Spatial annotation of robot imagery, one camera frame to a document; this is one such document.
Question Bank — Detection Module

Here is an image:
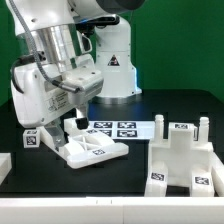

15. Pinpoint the white tagged cube nut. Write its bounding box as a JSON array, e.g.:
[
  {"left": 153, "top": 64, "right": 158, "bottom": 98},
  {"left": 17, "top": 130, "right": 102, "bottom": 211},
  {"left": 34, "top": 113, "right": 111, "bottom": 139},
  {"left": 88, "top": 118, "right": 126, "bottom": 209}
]
[
  {"left": 23, "top": 129, "right": 40, "bottom": 148},
  {"left": 194, "top": 126, "right": 198, "bottom": 141}
]

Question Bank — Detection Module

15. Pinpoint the white chair back frame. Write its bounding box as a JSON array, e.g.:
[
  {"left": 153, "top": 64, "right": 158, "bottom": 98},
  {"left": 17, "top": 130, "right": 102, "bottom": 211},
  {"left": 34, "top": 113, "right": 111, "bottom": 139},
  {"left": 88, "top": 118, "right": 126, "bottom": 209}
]
[{"left": 37, "top": 118, "right": 129, "bottom": 169}]

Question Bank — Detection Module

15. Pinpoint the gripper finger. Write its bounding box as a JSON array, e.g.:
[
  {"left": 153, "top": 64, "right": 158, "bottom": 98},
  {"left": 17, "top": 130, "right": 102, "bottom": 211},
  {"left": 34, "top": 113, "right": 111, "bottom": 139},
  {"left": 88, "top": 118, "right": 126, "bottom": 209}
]
[
  {"left": 44, "top": 119, "right": 66, "bottom": 151},
  {"left": 76, "top": 104, "right": 89, "bottom": 130}
]

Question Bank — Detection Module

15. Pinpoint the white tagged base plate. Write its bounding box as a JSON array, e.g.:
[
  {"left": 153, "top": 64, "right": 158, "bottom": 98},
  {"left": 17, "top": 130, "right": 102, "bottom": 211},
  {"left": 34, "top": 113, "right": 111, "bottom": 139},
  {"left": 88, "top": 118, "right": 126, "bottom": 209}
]
[{"left": 90, "top": 121, "right": 155, "bottom": 140}]

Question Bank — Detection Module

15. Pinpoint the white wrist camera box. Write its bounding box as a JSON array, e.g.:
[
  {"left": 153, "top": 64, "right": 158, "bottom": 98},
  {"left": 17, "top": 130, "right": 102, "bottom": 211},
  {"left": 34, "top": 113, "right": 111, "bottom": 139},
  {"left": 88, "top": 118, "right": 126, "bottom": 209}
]
[{"left": 77, "top": 32, "right": 92, "bottom": 54}]

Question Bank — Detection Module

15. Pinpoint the white chair seat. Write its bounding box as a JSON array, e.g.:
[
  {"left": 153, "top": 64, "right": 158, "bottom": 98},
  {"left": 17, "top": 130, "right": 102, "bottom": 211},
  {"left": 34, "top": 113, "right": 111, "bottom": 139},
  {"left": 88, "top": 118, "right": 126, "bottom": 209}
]
[{"left": 148, "top": 115, "right": 213, "bottom": 187}]

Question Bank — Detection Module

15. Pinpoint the white left fence rail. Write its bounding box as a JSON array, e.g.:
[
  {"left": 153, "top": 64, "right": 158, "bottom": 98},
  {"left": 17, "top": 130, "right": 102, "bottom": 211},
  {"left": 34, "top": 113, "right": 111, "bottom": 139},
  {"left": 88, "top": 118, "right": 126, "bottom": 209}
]
[{"left": 0, "top": 153, "right": 12, "bottom": 185}]

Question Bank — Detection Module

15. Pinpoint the white front fence rail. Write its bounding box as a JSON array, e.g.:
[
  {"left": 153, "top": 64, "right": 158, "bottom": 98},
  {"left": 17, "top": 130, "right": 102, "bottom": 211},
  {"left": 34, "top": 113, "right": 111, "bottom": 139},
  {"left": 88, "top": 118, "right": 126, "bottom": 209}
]
[{"left": 0, "top": 197, "right": 224, "bottom": 224}]

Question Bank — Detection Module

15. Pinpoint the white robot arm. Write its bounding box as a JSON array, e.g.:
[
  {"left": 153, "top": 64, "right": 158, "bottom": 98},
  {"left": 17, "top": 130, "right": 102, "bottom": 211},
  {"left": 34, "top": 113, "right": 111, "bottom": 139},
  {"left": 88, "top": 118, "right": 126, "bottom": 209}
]
[{"left": 5, "top": 0, "right": 145, "bottom": 152}]

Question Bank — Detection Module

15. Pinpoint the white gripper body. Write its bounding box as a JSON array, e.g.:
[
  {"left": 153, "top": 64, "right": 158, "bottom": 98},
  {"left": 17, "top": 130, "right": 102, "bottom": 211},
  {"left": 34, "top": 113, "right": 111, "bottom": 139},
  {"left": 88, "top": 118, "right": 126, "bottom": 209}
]
[{"left": 11, "top": 55, "right": 103, "bottom": 128}]

